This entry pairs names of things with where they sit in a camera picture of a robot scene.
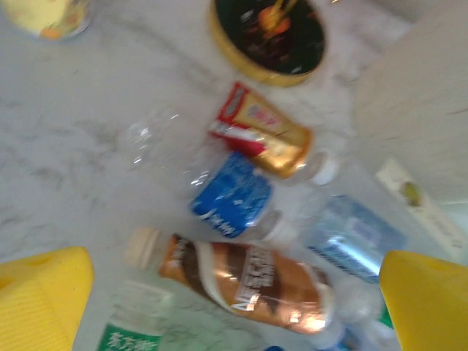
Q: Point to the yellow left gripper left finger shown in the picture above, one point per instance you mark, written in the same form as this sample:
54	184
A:
44	300

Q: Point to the dark blue label clear bottle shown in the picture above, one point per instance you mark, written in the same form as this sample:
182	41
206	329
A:
230	197

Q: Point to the green cap clear bottle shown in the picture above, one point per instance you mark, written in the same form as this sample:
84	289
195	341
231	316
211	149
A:
385	316

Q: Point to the red gold label bottle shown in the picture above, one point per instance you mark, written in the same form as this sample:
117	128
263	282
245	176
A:
263	139

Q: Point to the yellow can silver lid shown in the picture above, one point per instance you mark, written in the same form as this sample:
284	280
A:
44	18

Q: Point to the light blue label bottle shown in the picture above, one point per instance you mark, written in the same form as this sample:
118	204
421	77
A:
351	237

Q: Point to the blue cap blue label bottle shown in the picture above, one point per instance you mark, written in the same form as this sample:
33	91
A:
278	348

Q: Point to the brown coffee drink bottle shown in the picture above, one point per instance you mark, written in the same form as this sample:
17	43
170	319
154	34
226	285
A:
256	285

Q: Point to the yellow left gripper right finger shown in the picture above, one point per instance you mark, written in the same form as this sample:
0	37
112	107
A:
428	303

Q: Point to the gold glass rack black base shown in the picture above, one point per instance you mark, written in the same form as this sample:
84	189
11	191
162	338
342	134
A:
267	44

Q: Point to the white box gold emblem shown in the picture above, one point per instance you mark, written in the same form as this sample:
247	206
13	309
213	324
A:
409	190

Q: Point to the green label clear bottle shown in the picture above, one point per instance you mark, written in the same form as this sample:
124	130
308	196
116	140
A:
135	329

